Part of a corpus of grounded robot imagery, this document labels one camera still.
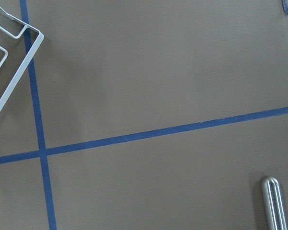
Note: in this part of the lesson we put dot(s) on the steel muddler with black cap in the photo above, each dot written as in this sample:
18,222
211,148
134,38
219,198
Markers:
273,203

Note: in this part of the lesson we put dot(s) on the white wire cup rack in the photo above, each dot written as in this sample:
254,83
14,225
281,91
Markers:
19,42

